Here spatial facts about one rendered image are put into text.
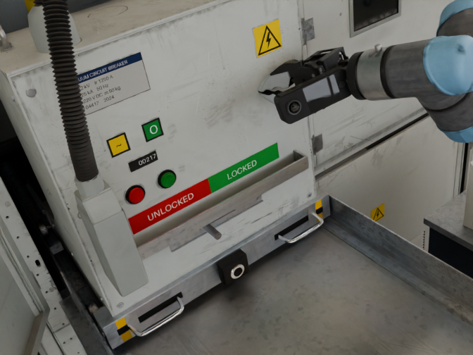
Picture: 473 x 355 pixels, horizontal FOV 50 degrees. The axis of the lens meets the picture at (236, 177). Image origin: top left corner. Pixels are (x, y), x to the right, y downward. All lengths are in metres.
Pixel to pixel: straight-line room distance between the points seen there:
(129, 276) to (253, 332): 0.29
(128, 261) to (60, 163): 0.18
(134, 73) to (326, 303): 0.55
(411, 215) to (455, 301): 0.84
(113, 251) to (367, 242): 0.57
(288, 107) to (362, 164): 0.77
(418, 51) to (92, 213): 0.48
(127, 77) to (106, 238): 0.24
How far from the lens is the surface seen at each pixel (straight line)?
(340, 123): 1.37
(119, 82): 0.78
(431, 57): 0.71
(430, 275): 1.04
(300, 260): 1.09
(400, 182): 1.69
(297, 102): 0.76
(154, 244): 0.87
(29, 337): 1.14
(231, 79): 0.88
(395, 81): 0.73
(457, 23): 0.87
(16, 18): 1.57
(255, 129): 0.94
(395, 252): 1.07
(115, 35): 0.76
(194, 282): 1.01
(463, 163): 2.00
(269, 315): 1.00
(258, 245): 1.06
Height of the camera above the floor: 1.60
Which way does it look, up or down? 33 degrees down
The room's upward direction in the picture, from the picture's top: 11 degrees counter-clockwise
